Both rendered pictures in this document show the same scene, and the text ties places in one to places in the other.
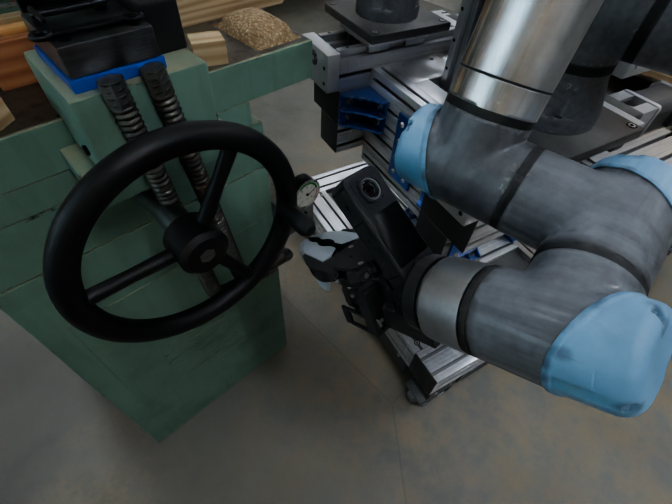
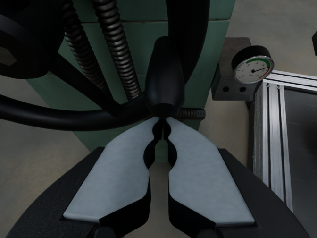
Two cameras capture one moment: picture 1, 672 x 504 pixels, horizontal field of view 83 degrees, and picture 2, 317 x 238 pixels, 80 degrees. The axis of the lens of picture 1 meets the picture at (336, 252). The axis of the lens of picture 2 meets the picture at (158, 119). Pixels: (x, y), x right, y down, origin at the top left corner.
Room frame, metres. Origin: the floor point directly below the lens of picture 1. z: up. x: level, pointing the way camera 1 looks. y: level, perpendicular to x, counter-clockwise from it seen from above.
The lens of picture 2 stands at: (0.28, -0.01, 0.90)
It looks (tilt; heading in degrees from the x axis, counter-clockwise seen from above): 58 degrees down; 51
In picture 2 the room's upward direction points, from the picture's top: 4 degrees counter-clockwise
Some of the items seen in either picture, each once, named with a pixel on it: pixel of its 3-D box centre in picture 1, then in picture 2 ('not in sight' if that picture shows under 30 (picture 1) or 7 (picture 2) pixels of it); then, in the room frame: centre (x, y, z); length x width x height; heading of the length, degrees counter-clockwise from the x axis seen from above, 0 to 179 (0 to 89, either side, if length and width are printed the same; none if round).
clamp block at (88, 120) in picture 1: (130, 96); not in sight; (0.40, 0.25, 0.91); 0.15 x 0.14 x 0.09; 136
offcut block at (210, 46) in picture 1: (207, 49); not in sight; (0.54, 0.20, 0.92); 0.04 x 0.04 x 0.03; 27
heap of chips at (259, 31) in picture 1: (255, 21); not in sight; (0.65, 0.15, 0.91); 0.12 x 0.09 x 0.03; 46
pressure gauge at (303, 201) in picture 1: (301, 193); (248, 67); (0.56, 0.07, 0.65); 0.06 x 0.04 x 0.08; 136
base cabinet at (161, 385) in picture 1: (144, 258); (138, 65); (0.60, 0.49, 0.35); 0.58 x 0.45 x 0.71; 46
